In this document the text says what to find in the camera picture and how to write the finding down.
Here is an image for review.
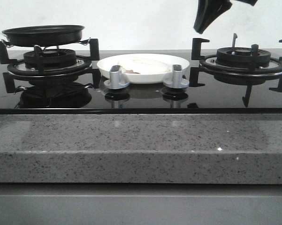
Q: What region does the silver stove knob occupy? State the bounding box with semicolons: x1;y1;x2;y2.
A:
163;64;189;89
104;65;130;90

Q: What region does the silver stove knob left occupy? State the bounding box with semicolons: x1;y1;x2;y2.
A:
104;65;130;90

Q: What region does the black burner without pan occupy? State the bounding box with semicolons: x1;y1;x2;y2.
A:
189;33;282;106

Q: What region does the black frying pan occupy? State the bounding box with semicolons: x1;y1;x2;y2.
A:
2;25;84;47

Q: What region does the black burner with pan support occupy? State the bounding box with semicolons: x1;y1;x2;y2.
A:
0;38;100;93

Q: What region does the black glass gas stove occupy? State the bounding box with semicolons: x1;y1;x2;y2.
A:
0;49;282;115

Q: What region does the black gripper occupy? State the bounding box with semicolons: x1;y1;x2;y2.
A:
193;0;258;34

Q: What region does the silver stove knob right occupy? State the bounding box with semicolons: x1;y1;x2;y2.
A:
163;64;189;89

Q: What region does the grey cabinet front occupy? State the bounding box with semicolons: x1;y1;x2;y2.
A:
0;184;282;225

